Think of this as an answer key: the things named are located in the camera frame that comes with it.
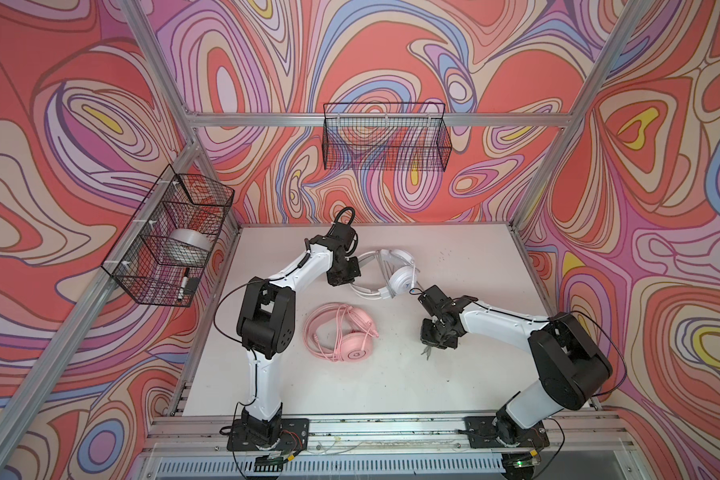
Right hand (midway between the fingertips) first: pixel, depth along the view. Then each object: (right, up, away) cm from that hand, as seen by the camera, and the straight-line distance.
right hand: (430, 348), depth 89 cm
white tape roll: (-64, +33, -15) cm, 73 cm away
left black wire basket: (-72, +29, -14) cm, 78 cm away
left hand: (-22, +22, +6) cm, 31 cm away
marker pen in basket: (-65, +21, -17) cm, 70 cm away
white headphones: (-11, +23, -4) cm, 26 cm away
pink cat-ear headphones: (-22, +4, -10) cm, 25 cm away
